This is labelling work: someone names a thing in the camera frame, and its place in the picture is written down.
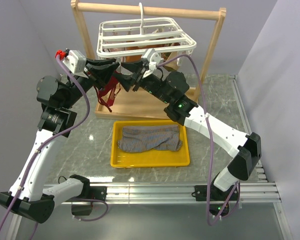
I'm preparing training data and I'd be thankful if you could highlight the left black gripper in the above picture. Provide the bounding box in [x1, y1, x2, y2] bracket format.
[61, 57, 120, 110]

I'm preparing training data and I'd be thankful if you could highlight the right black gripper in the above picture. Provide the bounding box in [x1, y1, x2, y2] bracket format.
[112, 59, 172, 105]

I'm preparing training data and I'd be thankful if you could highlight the red underwear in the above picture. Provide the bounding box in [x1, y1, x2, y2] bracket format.
[93, 76, 121, 113]

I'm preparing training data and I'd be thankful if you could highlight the white plastic clip hanger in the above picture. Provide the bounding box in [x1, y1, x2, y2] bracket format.
[96, 3, 197, 61]

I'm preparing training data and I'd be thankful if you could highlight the grey striped underwear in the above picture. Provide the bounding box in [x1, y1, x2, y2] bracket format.
[117, 124, 183, 153]

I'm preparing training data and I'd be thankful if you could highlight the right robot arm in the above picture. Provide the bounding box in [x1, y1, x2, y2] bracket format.
[115, 60, 262, 201]

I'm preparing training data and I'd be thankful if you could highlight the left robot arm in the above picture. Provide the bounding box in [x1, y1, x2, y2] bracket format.
[0, 58, 120, 224]

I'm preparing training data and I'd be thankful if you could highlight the orange underwear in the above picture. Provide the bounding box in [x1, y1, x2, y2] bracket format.
[123, 44, 147, 63]

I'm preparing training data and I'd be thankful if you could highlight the wooden hanging rack stand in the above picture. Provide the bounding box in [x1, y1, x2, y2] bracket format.
[70, 0, 227, 120]

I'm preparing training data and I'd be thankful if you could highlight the yellow plastic tray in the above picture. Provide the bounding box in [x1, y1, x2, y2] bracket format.
[110, 120, 190, 169]

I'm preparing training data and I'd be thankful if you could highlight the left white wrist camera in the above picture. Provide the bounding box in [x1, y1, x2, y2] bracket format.
[55, 49, 87, 78]

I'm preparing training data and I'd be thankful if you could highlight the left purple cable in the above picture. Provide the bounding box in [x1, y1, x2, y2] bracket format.
[0, 56, 110, 240]

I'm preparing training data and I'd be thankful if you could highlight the purple cable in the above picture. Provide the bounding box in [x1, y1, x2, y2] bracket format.
[0, 56, 110, 240]
[159, 54, 241, 226]

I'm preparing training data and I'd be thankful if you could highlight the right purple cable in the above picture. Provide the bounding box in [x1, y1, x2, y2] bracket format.
[159, 54, 241, 226]

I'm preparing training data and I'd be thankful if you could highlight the aluminium mounting rail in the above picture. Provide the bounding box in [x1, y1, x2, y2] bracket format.
[4, 181, 283, 240]

